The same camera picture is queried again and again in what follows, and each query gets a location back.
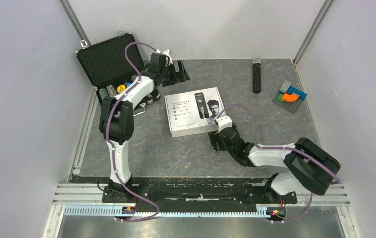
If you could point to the white clipper kit box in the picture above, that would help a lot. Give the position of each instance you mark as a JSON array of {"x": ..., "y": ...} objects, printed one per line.
[{"x": 193, "y": 112}]

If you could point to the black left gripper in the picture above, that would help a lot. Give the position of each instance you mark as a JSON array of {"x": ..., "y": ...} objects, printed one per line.
[{"x": 182, "y": 76}]

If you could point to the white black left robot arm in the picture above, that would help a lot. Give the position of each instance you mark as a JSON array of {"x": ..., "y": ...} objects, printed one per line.
[{"x": 117, "y": 117}]

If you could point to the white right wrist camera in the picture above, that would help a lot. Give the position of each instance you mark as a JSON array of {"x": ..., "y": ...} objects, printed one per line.
[{"x": 223, "y": 122}]

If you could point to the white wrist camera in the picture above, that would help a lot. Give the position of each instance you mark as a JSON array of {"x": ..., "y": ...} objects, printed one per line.
[
  {"x": 168, "y": 58},
  {"x": 223, "y": 122}
]

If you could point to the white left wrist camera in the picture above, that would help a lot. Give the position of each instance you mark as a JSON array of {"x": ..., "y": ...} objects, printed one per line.
[{"x": 168, "y": 58}]

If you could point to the black glitter tube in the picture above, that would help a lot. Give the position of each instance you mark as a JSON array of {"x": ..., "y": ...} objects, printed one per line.
[{"x": 256, "y": 75}]

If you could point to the colourful building block set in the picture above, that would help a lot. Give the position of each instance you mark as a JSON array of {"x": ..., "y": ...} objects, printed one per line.
[{"x": 289, "y": 97}]

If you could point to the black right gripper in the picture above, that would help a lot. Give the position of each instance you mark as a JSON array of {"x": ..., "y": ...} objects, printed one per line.
[{"x": 214, "y": 137}]

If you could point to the black poker chip case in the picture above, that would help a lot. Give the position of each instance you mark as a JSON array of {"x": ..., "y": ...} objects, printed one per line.
[{"x": 105, "y": 64}]

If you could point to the aluminium frame rail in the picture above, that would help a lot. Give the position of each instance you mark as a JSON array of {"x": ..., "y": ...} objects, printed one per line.
[{"x": 85, "y": 200}]

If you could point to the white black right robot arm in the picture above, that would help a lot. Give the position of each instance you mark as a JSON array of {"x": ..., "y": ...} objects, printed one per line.
[{"x": 309, "y": 167}]

